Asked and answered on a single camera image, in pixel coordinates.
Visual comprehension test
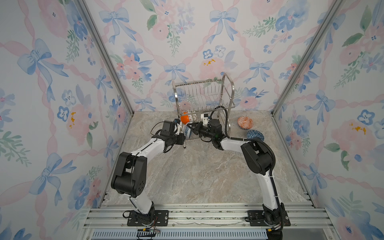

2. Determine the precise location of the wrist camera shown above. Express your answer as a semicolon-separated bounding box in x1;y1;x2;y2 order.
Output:
201;113;210;127
161;119;181;137

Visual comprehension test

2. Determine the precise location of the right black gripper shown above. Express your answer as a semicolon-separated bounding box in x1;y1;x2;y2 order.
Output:
186;123;215;142

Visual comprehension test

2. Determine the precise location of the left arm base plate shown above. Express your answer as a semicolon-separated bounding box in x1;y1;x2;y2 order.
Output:
123;210;169;227

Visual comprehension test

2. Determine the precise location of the blue floral ceramic bowl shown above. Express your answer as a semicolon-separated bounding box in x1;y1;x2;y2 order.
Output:
184;126;192;140

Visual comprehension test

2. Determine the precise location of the steel two-tier dish rack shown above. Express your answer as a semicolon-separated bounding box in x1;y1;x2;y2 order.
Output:
171;73;235;133

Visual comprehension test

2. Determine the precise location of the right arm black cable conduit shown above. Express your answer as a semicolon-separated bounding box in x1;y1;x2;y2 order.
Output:
209;105;284;223

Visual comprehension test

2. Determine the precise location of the orange plastic bowl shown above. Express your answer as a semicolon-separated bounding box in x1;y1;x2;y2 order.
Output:
180;115;191;125

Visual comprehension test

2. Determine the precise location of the blue triangle patterned bowl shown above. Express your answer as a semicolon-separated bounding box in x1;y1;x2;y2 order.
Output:
247;130;265;141

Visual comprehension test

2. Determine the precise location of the red patterned ceramic bowl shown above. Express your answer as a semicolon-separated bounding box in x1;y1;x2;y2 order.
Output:
237;116;254;130

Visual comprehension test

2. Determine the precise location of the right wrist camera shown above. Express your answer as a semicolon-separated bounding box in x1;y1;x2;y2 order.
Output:
201;113;210;127

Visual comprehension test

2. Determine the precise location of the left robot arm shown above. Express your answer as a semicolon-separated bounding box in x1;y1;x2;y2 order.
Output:
111;134;186;215

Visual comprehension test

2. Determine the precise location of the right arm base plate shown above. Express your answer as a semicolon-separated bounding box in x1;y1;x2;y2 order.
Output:
245;209;291;228

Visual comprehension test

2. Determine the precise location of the white mesh strainer basket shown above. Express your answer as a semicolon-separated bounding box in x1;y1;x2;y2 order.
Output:
196;113;204;122

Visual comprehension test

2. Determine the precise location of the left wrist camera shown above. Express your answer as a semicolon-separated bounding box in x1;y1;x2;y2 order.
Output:
161;119;181;137

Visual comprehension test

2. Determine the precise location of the aluminium mounting rail frame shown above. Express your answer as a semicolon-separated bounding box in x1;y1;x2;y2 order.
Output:
78;201;340;240

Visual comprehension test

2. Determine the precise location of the green patterned ceramic bowl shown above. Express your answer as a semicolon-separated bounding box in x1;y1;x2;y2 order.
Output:
191;114;198;123

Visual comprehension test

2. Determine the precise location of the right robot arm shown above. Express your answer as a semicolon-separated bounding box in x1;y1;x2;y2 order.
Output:
187;119;285;227

